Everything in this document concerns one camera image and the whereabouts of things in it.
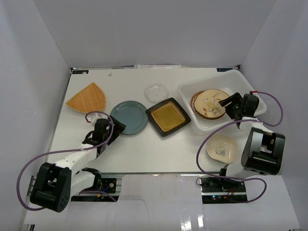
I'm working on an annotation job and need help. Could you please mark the white plastic bin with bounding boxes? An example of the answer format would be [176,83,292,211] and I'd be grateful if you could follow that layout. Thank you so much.
[178,68,253,135]

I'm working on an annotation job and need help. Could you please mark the blue round plate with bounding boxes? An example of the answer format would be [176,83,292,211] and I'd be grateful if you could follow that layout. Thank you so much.
[110,101,148,135]

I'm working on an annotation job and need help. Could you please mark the beige bird painted plate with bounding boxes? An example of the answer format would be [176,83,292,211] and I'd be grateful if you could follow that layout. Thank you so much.
[194,89,229,120]

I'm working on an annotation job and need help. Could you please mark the orange woven fan plate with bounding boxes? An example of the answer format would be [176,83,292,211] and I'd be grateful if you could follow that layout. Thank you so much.
[65,82,106,114]

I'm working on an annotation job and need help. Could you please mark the brown rim floral plate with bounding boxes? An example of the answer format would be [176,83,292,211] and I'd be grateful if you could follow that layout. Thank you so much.
[190,91,206,120]

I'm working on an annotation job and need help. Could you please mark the clear glass plate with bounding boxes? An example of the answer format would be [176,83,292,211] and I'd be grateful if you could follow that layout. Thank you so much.
[144,83,169,103]

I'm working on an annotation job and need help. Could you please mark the black yellow square plate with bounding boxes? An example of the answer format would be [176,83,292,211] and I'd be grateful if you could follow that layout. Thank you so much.
[145,98,191,137]

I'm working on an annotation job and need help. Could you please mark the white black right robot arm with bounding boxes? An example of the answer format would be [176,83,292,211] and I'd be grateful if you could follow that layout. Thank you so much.
[217,91,285,192]

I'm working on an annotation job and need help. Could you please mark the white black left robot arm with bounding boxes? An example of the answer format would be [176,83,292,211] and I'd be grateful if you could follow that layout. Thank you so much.
[30,114,126,212]

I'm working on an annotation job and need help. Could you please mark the cream panda dish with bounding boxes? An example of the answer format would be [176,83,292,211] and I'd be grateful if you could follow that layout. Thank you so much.
[207,134,238,164]

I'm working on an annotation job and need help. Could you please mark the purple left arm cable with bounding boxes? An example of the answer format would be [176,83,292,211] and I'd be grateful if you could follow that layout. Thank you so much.
[16,111,118,212]

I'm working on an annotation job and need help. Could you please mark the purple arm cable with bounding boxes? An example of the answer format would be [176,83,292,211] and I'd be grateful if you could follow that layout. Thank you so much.
[196,90,284,204]
[16,111,118,212]

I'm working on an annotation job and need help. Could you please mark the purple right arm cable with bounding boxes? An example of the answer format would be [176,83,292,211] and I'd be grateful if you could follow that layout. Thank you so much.
[196,90,284,204]

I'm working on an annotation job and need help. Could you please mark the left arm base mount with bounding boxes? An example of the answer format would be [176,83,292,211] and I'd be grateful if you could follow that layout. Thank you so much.
[70,171,118,202]

